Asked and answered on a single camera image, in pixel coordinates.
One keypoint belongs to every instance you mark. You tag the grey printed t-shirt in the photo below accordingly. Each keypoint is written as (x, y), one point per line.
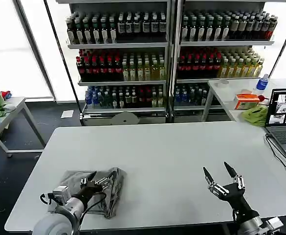
(116, 191)

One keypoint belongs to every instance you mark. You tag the orange cardboard box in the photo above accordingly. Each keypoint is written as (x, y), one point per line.
(246, 101)

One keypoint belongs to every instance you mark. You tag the blue plastic bottle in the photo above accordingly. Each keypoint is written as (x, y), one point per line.
(262, 83)

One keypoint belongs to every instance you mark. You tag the white paper sheet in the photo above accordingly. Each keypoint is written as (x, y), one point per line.
(67, 114)

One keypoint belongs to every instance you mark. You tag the white side table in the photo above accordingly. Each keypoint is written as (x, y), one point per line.
(15, 107)
(226, 95)

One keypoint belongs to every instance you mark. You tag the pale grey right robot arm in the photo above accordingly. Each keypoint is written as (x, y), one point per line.
(255, 225)

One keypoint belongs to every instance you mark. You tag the clear tape roll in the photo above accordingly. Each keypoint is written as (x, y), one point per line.
(223, 83)

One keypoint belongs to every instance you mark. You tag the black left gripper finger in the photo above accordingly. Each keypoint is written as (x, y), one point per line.
(104, 183)
(90, 176)

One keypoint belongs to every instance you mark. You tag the red cloth item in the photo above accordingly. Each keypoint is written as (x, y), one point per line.
(6, 94)

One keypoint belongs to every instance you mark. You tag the grey round disc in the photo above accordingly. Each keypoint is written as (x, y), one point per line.
(124, 118)

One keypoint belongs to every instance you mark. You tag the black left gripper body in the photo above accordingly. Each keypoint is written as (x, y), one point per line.
(87, 192)

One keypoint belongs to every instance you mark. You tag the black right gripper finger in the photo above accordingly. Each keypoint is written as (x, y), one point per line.
(234, 175)
(213, 183)

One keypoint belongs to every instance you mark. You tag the metal shelf with bottles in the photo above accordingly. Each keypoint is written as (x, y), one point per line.
(221, 58)
(119, 61)

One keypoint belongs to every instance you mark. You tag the small red object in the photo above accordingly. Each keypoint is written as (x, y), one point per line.
(261, 98)

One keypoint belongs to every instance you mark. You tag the black slanted metal pole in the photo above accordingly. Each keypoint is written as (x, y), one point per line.
(62, 56)
(283, 46)

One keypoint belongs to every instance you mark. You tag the grey open laptop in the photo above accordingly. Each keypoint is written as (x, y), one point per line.
(283, 127)

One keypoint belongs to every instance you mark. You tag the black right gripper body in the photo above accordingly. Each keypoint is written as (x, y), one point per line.
(238, 198)

